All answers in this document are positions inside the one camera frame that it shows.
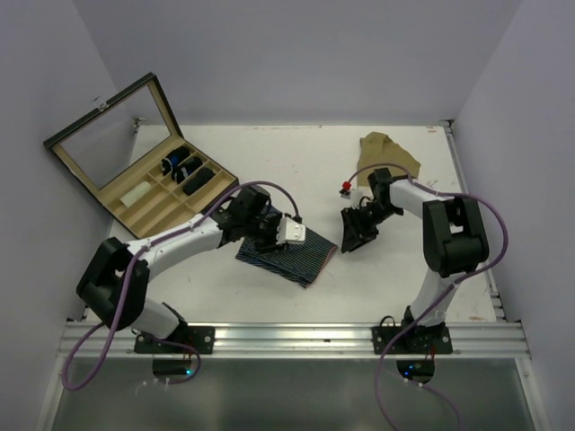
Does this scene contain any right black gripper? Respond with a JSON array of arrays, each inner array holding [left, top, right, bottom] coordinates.
[[341, 200, 401, 251]]

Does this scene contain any navy striped underwear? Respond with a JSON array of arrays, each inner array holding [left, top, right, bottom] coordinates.
[[235, 227, 338, 288]]

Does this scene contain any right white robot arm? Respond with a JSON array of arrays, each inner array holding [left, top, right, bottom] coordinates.
[[341, 168, 490, 354]]

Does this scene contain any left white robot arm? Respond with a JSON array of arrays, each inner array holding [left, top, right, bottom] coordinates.
[[76, 182, 306, 353]]

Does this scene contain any olive tan underwear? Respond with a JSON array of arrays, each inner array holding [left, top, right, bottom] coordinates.
[[357, 132, 420, 178]]

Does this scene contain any black white rolled underwear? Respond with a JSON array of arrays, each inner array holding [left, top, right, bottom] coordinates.
[[172, 156, 203, 184]]

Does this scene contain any black blue rolled underwear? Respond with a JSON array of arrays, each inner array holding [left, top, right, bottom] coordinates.
[[160, 145, 190, 176]]

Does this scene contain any white rolled cloth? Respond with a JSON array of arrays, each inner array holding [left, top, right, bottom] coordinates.
[[119, 181, 152, 207]]

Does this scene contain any black compartment storage box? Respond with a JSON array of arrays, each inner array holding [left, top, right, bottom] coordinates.
[[43, 73, 239, 239]]

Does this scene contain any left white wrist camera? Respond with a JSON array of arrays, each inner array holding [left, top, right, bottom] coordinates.
[[276, 216, 306, 245]]

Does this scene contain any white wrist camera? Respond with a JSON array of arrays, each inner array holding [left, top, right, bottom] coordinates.
[[276, 216, 306, 245], [340, 181, 373, 208]]

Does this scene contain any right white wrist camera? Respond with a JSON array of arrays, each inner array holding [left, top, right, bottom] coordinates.
[[340, 181, 373, 208]]

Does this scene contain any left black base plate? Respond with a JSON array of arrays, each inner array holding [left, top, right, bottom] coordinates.
[[134, 325, 216, 355]]

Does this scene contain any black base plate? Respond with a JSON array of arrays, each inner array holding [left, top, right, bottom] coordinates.
[[134, 325, 216, 355], [371, 325, 454, 355]]

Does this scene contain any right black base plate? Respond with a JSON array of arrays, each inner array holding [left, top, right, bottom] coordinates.
[[371, 325, 454, 355]]

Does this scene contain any aluminium front rail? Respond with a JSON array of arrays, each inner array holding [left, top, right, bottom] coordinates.
[[57, 321, 530, 359]]

